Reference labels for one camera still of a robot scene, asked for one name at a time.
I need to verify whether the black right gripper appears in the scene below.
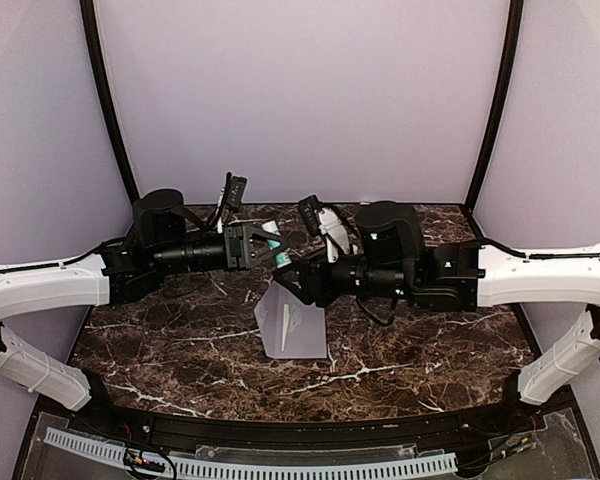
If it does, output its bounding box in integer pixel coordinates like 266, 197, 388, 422
272, 244, 414, 308

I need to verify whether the white green glue stick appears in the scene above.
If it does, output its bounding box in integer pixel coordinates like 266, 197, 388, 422
260, 220, 292, 267

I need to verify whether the cream lined letter paper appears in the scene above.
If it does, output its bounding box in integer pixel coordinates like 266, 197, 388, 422
280, 303, 290, 352

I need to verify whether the grey paper envelope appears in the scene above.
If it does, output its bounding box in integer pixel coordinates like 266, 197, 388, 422
254, 283, 328, 360

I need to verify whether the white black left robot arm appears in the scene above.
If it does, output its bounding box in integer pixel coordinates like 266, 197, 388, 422
0, 189, 288, 436

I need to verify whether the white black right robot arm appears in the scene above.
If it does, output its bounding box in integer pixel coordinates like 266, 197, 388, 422
274, 196, 600, 434

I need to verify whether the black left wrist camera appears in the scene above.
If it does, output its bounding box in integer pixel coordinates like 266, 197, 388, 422
210, 172, 248, 233

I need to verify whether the black front frame rail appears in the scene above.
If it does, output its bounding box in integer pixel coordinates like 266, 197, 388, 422
103, 403, 546, 452

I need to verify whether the white slotted cable duct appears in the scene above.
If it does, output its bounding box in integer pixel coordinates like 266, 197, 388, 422
43, 427, 458, 479

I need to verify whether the black left corner post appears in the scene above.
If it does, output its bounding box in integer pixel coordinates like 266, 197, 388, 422
79, 0, 139, 204

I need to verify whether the black corner post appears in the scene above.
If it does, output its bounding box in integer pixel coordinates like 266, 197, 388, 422
79, 0, 139, 204
463, 0, 524, 217

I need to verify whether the black right corner post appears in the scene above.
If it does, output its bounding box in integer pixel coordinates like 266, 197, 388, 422
463, 0, 524, 217

